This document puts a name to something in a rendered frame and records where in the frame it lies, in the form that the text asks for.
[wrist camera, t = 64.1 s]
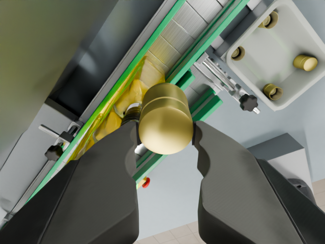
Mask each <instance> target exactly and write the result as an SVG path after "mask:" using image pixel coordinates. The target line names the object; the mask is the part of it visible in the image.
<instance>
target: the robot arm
mask: <svg viewBox="0 0 325 244"><path fill-rule="evenodd" d="M138 124H139V122H135V121H129V122H127V123H126V124H124V125H123V126H121V127H120V128H118V129H116V130H115V131H113V132H112V133H110V134H108V135H107V136H105V137H103V138H102V139H100V140H99V141H98V142H96V143H95V144H94V145H93V146H91V147H90V148H89V149H88V150H87V151H86V152H85V153H84V154H83V155H82V156H81V157H80V158H79V159H78V160H70V161H69V162H68V163H67V164H66V165H65V166H64V167H63V168H62V169H61V170H60V171H59V172H58V173H57V174H56V175H55V176H54V177H53V178H52V179H51V180H50V181H49V182H48V183H47V184H46V185H45V186H44V187H43V188H41V189H40V190H39V191H38V192H37V193H36V194H35V195H34V196H33V197H32V198H31V199H30V200H29V201H28V202H27V203H26V204H25V205H24V206H23V207H22V208H21V209H20V210H19V211H18V212H17V213H16V214H15V215H14V216H13V217H12V218H11V219H10V220H9V221H8V222H7V224H6V225H5V226H4V227H3V228H2V229H1V230H0V244H133V243H134V242H135V241H136V240H137V238H138V236H139V209H138V198H137V188H136V181H135V180H134V179H133V178H132V174H133V173H134V172H135V170H136V160H135V149H136V148H137V146H140V138H139V134H138ZM193 128H194V132H193V137H192V145H193V146H195V148H196V149H197V150H198V161H197V169H198V170H199V172H200V173H201V174H202V176H203V177H204V178H203V179H202V180H201V185H200V194H199V202H198V211H197V212H198V232H199V235H200V237H201V239H202V240H203V241H204V242H205V243H206V244H325V212H324V211H323V210H321V209H320V208H319V207H318V206H317V204H316V201H315V198H314V195H313V193H312V190H311V189H310V187H309V186H308V185H307V184H306V183H305V182H304V181H303V180H300V179H287V178H285V177H284V176H283V175H282V174H281V173H280V172H278V171H277V170H276V169H275V168H274V167H273V166H272V165H271V164H270V163H269V162H267V161H266V160H265V159H257V158H256V157H255V156H254V155H253V154H251V153H250V152H249V151H248V150H247V149H246V148H245V147H243V146H242V145H241V144H240V143H238V142H237V141H235V140H234V139H232V138H231V137H229V136H228V135H226V134H224V133H223V132H221V131H219V130H217V129H216V128H214V127H212V126H210V125H209V124H207V123H205V122H204V121H196V122H193Z"/></svg>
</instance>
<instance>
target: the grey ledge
mask: <svg viewBox="0 0 325 244"><path fill-rule="evenodd" d="M75 118H77V119H79V117H78V116H76V115H75V114H73V113H72V112H70V111H69V110H67V109H65V108H64V107H62V106H61V105H59V104H58V103H56V102H55V101H53V100H52V99H50V98H47V99H46V100H45V102H44V104H43V105H42V107H41V108H40V110H39V112H38V113H37V115H36V117H35V118H34V120H33V122H32V123H31V125H30V127H29V128H28V130H26V131H25V132H24V133H23V134H22V135H21V137H20V139H19V140H18V142H17V143H16V145H15V147H14V148H13V150H12V152H11V153H10V155H9V157H8V158H7V160H6V162H5V163H4V165H3V167H2V168H1V170H0V224H1V221H2V219H3V218H4V217H5V216H6V214H10V213H11V211H12V210H13V209H14V207H15V206H16V205H17V203H18V202H19V201H20V200H21V198H22V197H23V195H24V193H25V192H26V191H27V189H28V188H29V187H30V185H31V184H32V182H33V181H34V180H35V178H36V177H37V176H38V174H39V173H40V171H41V170H42V169H43V167H44V166H45V164H46V163H47V162H48V158H47V157H46V156H45V155H44V154H45V153H46V152H47V149H48V148H49V147H50V146H51V145H53V146H55V144H54V142H55V141H56V139H55V138H54V137H52V136H50V135H49V134H47V133H45V132H43V131H42V130H40V129H39V126H40V125H41V124H43V125H45V126H47V127H48V128H50V129H52V130H53V131H55V132H57V133H59V134H61V133H62V132H63V131H65V132H67V131H68V130H69V129H68V127H69V125H70V124H71V123H72V121H73V120H74V119H75Z"/></svg>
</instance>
